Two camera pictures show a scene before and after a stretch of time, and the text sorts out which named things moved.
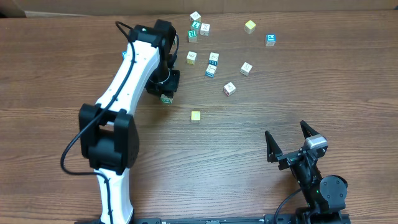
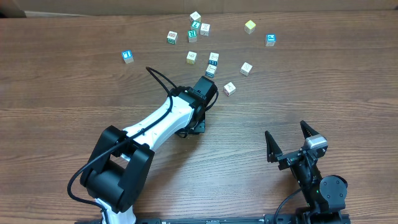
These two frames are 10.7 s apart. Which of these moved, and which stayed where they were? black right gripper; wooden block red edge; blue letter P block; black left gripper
Moved: black left gripper
Stayed: black right gripper; blue letter P block; wooden block red edge
